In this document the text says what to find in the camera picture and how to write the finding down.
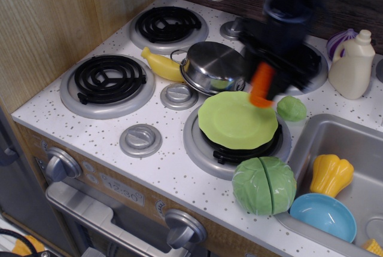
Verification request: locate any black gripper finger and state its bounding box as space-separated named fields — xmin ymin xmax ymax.
xmin=241 ymin=46 xmax=260 ymax=91
xmin=266 ymin=65 xmax=293 ymax=101

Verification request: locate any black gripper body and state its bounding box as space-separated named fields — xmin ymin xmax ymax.
xmin=239 ymin=11 xmax=314 ymax=90

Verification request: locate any orange toy carrot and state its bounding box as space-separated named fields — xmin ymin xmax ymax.
xmin=250 ymin=62 xmax=276 ymax=108

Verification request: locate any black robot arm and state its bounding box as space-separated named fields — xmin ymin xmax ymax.
xmin=239 ymin=0 xmax=382 ymax=108

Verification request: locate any green plastic plate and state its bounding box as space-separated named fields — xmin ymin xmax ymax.
xmin=198 ymin=91 xmax=278 ymax=149

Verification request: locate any small green toy lettuce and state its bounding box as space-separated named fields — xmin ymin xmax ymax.
xmin=276 ymin=96 xmax=307 ymax=122

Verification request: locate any back right stove burner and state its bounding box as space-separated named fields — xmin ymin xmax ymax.
xmin=284 ymin=43 xmax=329 ymax=96

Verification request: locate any stove burner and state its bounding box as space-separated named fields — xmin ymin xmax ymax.
xmin=284 ymin=43 xmax=329 ymax=96
xmin=129 ymin=6 xmax=209 ymax=55
xmin=60 ymin=54 xmax=155 ymax=120
xmin=183 ymin=109 xmax=292 ymax=180

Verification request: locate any grey top knob back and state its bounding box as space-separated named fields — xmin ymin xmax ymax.
xmin=220 ymin=17 xmax=243 ymax=41

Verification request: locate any grey knob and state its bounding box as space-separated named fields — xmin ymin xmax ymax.
xmin=220 ymin=17 xmax=243 ymax=41
xmin=160 ymin=83 xmax=198 ymax=111
xmin=119 ymin=124 xmax=162 ymax=158

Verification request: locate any steel pot upside down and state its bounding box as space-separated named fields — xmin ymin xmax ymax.
xmin=170 ymin=41 xmax=250 ymax=96

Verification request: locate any purple toy onion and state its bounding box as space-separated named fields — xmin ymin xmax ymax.
xmin=326 ymin=29 xmax=358 ymax=60

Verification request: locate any cream toy detergent bottle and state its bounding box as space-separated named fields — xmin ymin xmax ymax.
xmin=328 ymin=29 xmax=375 ymax=100

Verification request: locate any yellow toy banana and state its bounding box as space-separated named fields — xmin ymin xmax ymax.
xmin=141 ymin=47 xmax=184 ymax=82

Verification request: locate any grey top knob middle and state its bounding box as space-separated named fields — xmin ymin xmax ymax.
xmin=160 ymin=83 xmax=198 ymax=111

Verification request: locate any back left stove burner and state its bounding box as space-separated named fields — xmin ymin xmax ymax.
xmin=129 ymin=6 xmax=209 ymax=55

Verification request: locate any steel sink basin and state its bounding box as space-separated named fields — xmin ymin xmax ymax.
xmin=276 ymin=114 xmax=382 ymax=256

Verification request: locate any front right stove burner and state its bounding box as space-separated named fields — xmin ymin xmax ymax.
xmin=183 ymin=109 xmax=292 ymax=180

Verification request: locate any yellow toy squash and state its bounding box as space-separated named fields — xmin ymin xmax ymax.
xmin=309 ymin=154 xmax=354 ymax=198

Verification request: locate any large green toy cabbage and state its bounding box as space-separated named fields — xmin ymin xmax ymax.
xmin=232 ymin=157 xmax=297 ymax=215

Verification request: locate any grey top knob front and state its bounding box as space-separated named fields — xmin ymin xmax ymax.
xmin=119 ymin=124 xmax=162 ymax=158

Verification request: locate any blue plastic bowl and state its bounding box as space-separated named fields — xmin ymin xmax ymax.
xmin=289 ymin=193 xmax=357 ymax=243

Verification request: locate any front left stove burner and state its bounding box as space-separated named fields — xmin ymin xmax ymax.
xmin=60 ymin=54 xmax=155 ymax=120

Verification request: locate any right silver oven knob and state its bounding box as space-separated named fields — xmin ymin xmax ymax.
xmin=165 ymin=209 xmax=207 ymax=249

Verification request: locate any silver oven knob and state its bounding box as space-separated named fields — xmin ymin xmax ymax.
xmin=165 ymin=209 xmax=207 ymax=249
xmin=45 ymin=146 xmax=82 ymax=182

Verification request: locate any yellow toy corn cob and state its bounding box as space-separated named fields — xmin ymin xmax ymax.
xmin=361 ymin=238 xmax=383 ymax=257

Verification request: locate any left silver oven knob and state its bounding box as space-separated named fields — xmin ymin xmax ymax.
xmin=45 ymin=146 xmax=82 ymax=182

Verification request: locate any silver oven door handle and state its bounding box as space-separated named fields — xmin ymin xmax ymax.
xmin=45 ymin=182 xmax=194 ymax=256

